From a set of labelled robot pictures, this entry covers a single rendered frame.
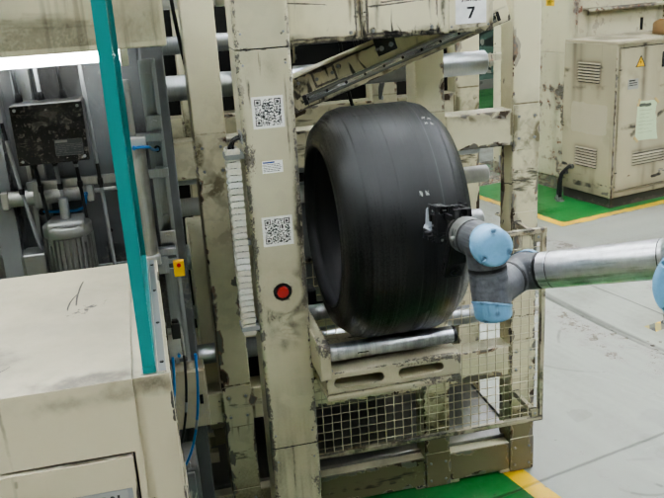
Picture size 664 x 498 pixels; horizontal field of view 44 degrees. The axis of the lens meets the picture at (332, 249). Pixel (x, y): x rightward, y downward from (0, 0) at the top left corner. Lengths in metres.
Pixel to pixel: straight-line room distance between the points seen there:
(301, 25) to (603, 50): 4.55
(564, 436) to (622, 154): 3.52
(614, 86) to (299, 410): 4.73
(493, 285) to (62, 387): 0.80
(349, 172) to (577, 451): 1.87
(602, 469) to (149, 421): 2.34
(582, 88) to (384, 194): 4.97
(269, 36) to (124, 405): 1.00
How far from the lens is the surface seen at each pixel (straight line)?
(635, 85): 6.65
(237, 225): 2.02
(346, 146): 1.94
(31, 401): 1.26
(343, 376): 2.09
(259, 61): 1.95
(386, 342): 2.12
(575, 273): 1.65
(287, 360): 2.15
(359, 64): 2.41
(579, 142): 6.84
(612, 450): 3.48
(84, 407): 1.26
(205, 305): 2.88
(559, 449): 3.45
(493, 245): 1.56
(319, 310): 2.34
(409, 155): 1.93
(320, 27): 2.24
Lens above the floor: 1.80
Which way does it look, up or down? 18 degrees down
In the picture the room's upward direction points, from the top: 3 degrees counter-clockwise
